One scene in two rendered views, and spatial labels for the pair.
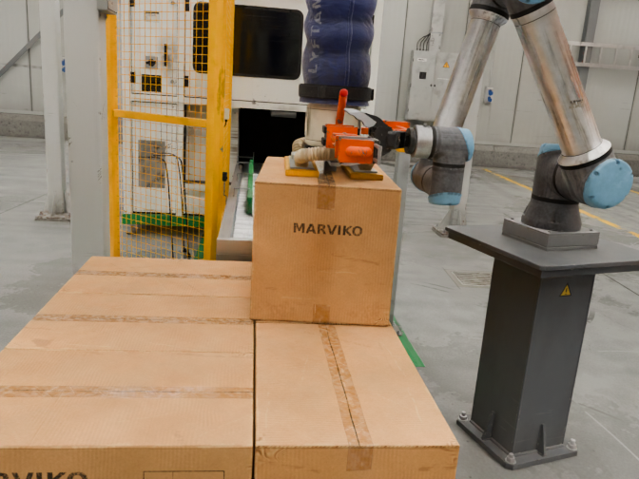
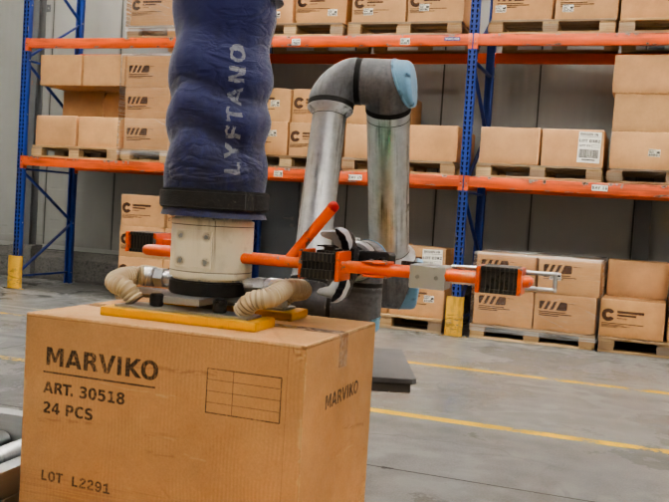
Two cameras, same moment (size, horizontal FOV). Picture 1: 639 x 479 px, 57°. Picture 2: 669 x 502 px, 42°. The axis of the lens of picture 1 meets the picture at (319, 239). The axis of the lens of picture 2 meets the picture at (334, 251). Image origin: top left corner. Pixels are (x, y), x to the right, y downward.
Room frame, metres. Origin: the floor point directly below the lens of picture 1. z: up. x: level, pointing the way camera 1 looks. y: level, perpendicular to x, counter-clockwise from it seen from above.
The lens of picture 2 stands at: (0.96, 1.56, 1.18)
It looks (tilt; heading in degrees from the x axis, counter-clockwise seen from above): 3 degrees down; 293
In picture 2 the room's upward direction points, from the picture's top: 4 degrees clockwise
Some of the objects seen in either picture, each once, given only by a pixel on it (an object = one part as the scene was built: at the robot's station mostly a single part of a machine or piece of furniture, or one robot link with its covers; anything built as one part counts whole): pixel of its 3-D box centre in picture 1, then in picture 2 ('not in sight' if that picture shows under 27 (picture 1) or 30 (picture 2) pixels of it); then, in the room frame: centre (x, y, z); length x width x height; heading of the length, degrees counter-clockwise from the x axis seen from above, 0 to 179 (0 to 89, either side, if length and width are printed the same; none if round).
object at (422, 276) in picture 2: not in sight; (430, 276); (1.43, -0.06, 1.07); 0.07 x 0.07 x 0.04; 5
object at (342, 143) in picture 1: (353, 149); (500, 279); (1.30, -0.06, 1.07); 0.08 x 0.07 x 0.05; 5
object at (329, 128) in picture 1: (339, 136); (325, 264); (1.65, -0.04, 1.07); 0.10 x 0.08 x 0.06; 95
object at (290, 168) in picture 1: (300, 161); (187, 309); (1.89, 0.08, 0.97); 0.34 x 0.10 x 0.05; 5
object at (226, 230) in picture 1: (233, 206); not in sight; (3.39, 0.52, 0.50); 2.31 x 0.05 x 0.19; 7
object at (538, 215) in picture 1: (552, 210); not in sight; (1.95, -0.77, 0.86); 0.19 x 0.19 x 0.10
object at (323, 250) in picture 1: (320, 231); (204, 412); (1.89, 0.00, 0.74); 0.60 x 0.40 x 0.40; 3
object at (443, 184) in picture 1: (444, 183); (357, 307); (1.69, -0.35, 0.96); 0.12 x 0.09 x 0.12; 12
